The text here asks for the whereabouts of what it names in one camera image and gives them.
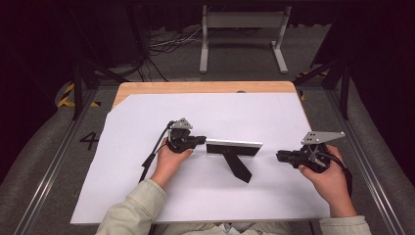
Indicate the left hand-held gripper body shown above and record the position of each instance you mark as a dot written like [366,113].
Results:
[179,140]

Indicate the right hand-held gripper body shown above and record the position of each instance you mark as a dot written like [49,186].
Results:
[313,156]

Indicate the person's left hand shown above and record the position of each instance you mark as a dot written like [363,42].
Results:
[169,163]

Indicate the person's right hand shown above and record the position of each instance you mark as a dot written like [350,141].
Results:
[332,186]

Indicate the large white paper sheet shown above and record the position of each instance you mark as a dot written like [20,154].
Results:
[195,111]

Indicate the wooden table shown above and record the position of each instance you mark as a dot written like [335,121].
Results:
[202,86]

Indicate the yellow black hazard tape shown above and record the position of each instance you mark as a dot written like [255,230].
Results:
[303,95]
[67,93]

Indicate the black metal stand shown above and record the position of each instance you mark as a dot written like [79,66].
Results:
[77,88]
[344,88]

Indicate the person's torso in light jacket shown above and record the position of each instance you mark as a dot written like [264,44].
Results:
[202,229]

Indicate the aluminium floor rail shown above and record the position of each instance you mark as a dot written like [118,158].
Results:
[375,182]
[49,176]

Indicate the white metal table frame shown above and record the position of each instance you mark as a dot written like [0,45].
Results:
[243,20]

